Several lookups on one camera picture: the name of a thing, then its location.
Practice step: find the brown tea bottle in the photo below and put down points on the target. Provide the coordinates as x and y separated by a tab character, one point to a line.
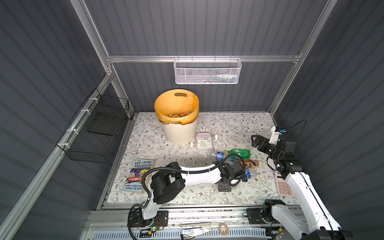
180	115

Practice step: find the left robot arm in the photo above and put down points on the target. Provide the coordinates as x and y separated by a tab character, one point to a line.
163	184

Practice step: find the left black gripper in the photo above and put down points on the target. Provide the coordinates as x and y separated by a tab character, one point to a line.
225	185

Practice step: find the square clear bottle white cap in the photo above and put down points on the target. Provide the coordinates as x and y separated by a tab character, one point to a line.
209	135

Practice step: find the pink calculator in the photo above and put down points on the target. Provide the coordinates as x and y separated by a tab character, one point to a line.
283	188

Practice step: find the white wire wall basket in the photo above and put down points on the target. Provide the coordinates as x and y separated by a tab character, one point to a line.
207	71

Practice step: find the orange bin liner bag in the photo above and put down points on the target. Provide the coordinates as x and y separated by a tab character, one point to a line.
175	102

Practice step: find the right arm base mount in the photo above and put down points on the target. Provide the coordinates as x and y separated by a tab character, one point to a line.
255	216

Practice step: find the illustrated paperback book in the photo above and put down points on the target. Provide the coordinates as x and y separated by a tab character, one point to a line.
133	183

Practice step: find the clear bottle blue label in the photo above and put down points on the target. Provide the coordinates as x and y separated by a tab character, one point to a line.
219	156
250	173

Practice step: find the green plastic bottle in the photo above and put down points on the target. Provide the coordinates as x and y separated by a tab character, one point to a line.
244	153

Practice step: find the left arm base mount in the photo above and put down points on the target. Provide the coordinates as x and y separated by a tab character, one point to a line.
136	220

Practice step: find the clear bottle white label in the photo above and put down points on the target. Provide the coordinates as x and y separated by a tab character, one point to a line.
202	144

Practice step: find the brown coffee bottle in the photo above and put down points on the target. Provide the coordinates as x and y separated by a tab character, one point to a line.
248	163

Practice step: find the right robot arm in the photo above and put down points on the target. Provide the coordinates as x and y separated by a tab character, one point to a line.
319	224

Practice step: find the black wire side basket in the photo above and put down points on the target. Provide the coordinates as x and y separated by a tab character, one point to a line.
98	131

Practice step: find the tape roll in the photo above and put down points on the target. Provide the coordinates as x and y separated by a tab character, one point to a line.
223	229

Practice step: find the white ribbed trash bin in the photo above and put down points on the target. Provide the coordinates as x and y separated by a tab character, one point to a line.
180	134

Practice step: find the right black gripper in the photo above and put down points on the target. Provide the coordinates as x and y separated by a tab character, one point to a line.
265	144

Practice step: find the silver foil wrapper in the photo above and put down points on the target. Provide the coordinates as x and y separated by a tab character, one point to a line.
188	234

